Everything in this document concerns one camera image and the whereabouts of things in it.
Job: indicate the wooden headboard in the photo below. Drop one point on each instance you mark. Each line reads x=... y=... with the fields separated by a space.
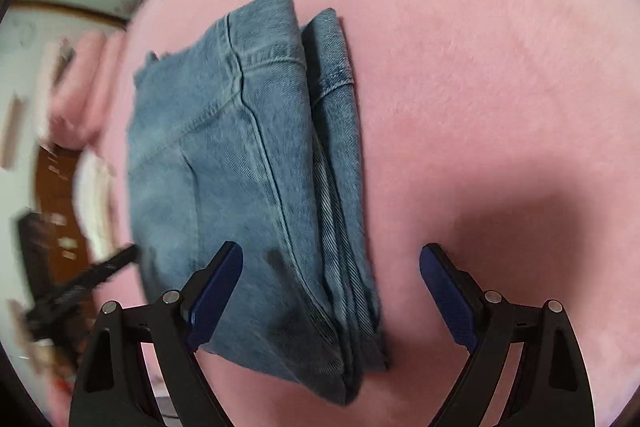
x=55 y=187

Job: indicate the blue denim jacket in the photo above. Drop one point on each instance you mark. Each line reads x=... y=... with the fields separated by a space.
x=225 y=132

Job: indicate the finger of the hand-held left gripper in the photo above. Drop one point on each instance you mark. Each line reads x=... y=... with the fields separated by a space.
x=100 y=272

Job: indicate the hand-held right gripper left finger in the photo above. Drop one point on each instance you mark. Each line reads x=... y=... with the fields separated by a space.
x=215 y=297

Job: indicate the folded pink quilt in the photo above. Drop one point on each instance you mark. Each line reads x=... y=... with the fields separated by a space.
x=85 y=97

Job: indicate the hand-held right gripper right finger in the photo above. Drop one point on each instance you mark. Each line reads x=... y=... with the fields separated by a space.
x=447 y=292

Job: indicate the folded white cloth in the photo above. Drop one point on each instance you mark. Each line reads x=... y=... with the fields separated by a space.
x=95 y=202

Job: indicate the pink bed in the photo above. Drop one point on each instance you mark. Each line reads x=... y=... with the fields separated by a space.
x=475 y=57

